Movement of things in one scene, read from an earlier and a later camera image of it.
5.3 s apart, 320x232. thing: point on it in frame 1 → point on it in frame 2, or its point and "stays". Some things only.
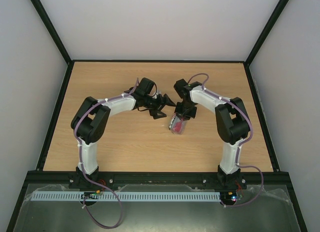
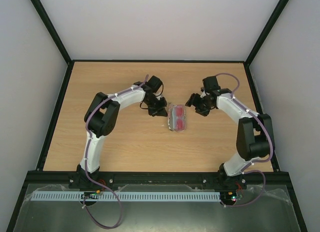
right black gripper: [186, 111] → [198, 102]
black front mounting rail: [159, 177] stays
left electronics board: [91, 195] stays
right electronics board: [228, 197] stays
